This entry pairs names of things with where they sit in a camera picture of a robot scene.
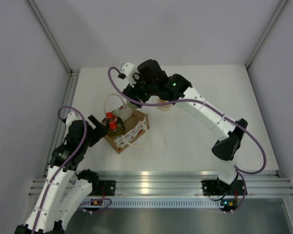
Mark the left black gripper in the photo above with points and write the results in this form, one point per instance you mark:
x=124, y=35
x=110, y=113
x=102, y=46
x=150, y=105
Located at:
x=99, y=131

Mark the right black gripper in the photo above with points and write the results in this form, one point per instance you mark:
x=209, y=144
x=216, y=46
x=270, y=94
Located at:
x=132, y=92

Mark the yellow-green red-cap bottle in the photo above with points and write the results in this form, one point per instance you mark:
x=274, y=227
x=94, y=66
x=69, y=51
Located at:
x=116, y=130

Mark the pump soap bottle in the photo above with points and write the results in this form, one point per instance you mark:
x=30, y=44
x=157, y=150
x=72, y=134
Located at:
x=165, y=106

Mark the jute watermelon canvas bag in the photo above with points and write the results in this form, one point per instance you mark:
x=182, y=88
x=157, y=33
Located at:
x=136, y=125

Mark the white-lid frosted jar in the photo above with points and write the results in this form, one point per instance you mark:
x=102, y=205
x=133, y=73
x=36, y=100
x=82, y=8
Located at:
x=131, y=105

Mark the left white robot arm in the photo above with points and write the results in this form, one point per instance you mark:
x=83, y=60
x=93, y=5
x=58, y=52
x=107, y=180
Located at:
x=54, y=209

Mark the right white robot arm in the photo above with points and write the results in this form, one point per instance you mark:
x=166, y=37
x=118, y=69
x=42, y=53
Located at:
x=148, y=79

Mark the dark green red-cap bottle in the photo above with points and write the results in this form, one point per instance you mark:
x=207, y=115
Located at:
x=111, y=118

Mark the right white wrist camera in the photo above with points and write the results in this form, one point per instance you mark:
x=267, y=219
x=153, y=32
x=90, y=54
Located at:
x=129, y=70

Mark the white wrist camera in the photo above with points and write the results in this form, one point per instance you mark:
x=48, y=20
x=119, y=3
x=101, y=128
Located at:
x=129, y=70
x=72, y=116

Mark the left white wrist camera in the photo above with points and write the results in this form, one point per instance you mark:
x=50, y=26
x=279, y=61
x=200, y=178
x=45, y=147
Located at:
x=72, y=116

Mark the left aluminium frame post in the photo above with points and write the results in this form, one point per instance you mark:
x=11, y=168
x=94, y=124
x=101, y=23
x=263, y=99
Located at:
x=73, y=74

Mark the aluminium frame post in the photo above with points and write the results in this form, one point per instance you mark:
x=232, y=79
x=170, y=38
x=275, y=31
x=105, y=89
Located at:
x=266, y=32
x=73, y=74

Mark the left black mount plate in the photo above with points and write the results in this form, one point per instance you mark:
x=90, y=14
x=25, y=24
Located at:
x=107, y=188

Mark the black mount plate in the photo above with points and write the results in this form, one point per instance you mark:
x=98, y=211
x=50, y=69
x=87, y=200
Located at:
x=107, y=188
x=210, y=188

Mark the slotted cable duct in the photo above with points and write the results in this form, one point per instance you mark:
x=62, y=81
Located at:
x=155, y=203

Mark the right black mount plate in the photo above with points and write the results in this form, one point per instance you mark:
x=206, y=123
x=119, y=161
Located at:
x=210, y=188

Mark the right aluminium frame post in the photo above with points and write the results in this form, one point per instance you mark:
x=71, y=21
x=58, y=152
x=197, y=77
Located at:
x=266, y=32

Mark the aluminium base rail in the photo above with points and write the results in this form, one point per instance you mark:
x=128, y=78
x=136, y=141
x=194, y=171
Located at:
x=189, y=184

